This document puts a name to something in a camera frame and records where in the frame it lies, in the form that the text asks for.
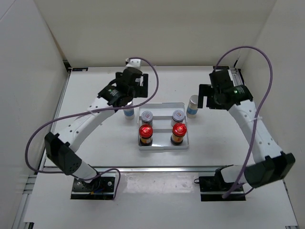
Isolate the tall blue-label bottle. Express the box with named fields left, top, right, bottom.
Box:
left=186, top=95, right=198, bottom=118
left=123, top=101, right=134, bottom=120

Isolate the small silver-lid jar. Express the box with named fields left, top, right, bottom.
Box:
left=171, top=110, right=185, bottom=126
left=141, top=111, right=153, bottom=126

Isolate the red-lid sauce jar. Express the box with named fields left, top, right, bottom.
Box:
left=139, top=124, right=153, bottom=146
left=171, top=123, right=187, bottom=145

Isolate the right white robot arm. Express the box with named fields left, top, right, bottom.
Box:
left=198, top=70, right=295, bottom=191

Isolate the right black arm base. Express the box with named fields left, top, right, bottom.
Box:
left=194, top=166, right=246, bottom=202

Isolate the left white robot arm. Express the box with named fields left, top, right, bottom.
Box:
left=45, top=67, right=148, bottom=191

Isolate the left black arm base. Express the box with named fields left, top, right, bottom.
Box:
left=70, top=173, right=116, bottom=200

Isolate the right blue corner label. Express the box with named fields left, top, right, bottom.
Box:
left=213, top=66, right=230, bottom=71

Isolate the blue corner label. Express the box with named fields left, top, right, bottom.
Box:
left=72, top=68, right=88, bottom=72
left=213, top=66, right=230, bottom=71

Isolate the white three-compartment tray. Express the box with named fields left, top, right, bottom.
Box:
left=138, top=103, right=189, bottom=151

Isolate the left blue corner label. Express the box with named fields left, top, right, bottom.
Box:
left=72, top=68, right=88, bottom=72

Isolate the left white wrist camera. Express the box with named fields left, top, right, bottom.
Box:
left=125, top=58, right=141, bottom=70

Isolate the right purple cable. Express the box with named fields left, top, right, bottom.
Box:
left=215, top=46, right=274, bottom=199

